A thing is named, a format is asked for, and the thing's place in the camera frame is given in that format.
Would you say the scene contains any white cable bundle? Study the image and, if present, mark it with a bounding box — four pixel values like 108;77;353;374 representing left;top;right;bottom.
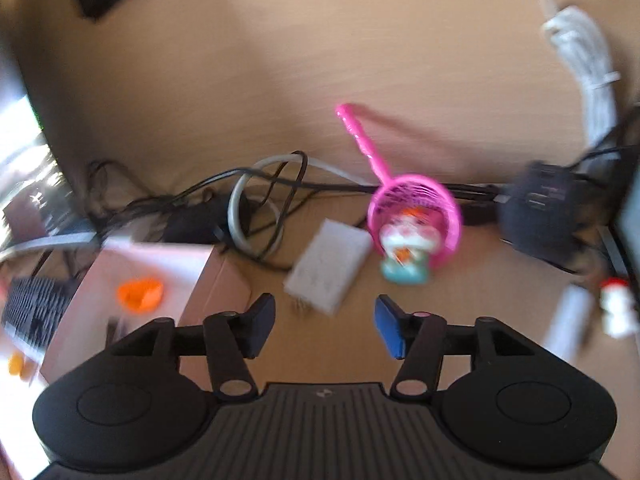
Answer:
540;0;623;151

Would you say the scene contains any small white bottle red cap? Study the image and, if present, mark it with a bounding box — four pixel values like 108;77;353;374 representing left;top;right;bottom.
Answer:
600;277;636;338

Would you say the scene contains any black plush toy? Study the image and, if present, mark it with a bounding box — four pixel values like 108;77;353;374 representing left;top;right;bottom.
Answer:
497;160;588;266

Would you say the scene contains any wooden desktop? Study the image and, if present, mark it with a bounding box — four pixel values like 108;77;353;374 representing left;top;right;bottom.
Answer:
0;0;640;396

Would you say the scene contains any small orange toy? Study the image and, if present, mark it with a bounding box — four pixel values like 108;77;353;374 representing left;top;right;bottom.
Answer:
7;352;31;378

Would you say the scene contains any black keyboard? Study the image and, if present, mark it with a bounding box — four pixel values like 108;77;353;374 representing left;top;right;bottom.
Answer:
0;277;73;351

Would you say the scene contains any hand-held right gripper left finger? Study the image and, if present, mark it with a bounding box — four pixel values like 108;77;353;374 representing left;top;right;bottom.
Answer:
105;292;277;402

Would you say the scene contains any white rectangular adapter box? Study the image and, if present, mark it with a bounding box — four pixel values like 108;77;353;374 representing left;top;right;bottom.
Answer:
284;218;373;317

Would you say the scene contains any cardboard box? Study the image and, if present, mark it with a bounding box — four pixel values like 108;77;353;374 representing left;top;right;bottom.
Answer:
40;240;253;401

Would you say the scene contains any pink toy net scoop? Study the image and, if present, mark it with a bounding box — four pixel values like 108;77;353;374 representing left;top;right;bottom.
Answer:
336;104;463;268

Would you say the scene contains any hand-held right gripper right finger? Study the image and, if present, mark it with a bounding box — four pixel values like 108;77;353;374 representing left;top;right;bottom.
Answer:
374;294;538;402

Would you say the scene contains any black power adapter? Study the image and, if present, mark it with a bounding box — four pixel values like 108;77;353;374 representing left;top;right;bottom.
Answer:
165;200;226;246

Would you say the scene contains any white cylindrical object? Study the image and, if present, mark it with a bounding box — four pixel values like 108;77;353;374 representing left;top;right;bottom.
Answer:
542;284;598;361

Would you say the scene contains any white teal cat figurine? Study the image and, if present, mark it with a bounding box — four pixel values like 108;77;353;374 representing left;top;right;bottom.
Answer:
377;207;441;285

